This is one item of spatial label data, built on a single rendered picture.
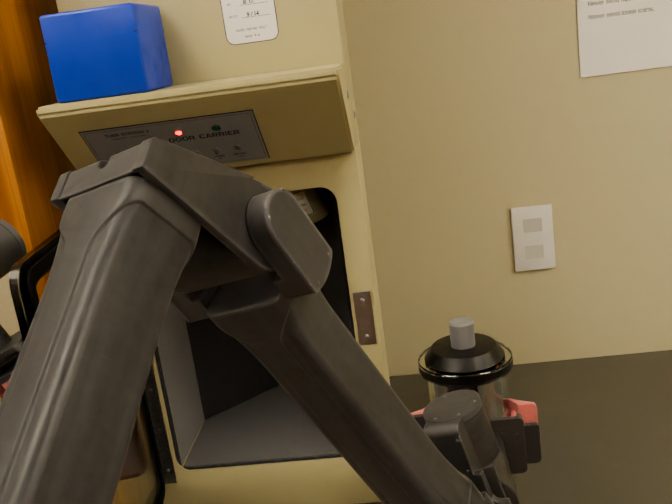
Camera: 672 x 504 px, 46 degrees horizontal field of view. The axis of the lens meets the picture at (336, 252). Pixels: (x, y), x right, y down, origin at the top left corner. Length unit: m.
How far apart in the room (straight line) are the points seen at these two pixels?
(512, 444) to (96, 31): 0.61
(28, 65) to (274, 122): 0.32
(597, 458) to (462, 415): 0.46
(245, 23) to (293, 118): 0.14
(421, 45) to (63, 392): 1.07
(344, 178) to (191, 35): 0.24
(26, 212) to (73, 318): 0.56
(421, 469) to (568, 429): 0.62
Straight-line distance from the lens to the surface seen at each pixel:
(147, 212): 0.43
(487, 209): 1.40
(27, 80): 1.02
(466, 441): 0.75
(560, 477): 1.14
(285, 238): 0.48
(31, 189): 0.98
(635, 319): 1.51
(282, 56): 0.94
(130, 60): 0.87
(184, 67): 0.96
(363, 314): 0.99
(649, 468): 1.16
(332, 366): 0.55
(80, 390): 0.39
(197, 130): 0.88
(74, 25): 0.88
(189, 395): 1.17
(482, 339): 0.94
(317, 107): 0.85
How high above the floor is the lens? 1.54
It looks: 15 degrees down
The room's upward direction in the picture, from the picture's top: 8 degrees counter-clockwise
